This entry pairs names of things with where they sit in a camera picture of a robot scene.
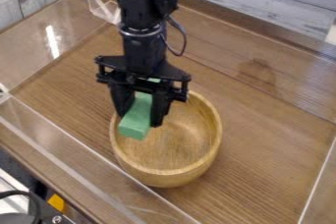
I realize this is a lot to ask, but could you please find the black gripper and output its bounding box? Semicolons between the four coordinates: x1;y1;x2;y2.
94;25;194;128

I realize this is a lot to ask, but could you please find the green rectangular block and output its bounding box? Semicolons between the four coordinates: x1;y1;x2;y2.
118;91;152;140

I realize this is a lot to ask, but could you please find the brown wooden bowl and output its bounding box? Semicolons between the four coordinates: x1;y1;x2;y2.
110;91;223;188

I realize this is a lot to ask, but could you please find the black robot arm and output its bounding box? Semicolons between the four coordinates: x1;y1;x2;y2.
95;0;192;127

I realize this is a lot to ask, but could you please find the yellow label on base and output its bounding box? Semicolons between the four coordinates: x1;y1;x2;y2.
47;194;66;212

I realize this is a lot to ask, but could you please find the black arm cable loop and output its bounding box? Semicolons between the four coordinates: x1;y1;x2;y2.
159;16;190;57

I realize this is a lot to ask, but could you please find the clear acrylic corner bracket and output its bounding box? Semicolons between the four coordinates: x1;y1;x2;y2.
87;0;122;26

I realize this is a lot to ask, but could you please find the clear acrylic front wall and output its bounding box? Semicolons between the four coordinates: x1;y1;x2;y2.
0;84;202;224

